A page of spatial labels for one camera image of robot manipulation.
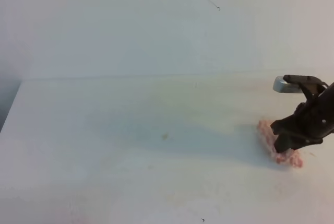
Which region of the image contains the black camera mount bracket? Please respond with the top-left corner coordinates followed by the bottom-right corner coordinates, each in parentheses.
top-left (283, 75), bottom-right (329, 100)

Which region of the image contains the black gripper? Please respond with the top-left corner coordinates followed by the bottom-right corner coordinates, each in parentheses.
top-left (270, 83), bottom-right (333, 153)

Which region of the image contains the pink white striped rag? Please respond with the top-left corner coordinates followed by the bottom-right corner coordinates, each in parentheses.
top-left (257, 120), bottom-right (303, 168)

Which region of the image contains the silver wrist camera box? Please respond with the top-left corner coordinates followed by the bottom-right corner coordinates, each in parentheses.
top-left (273, 76), bottom-right (303, 93)

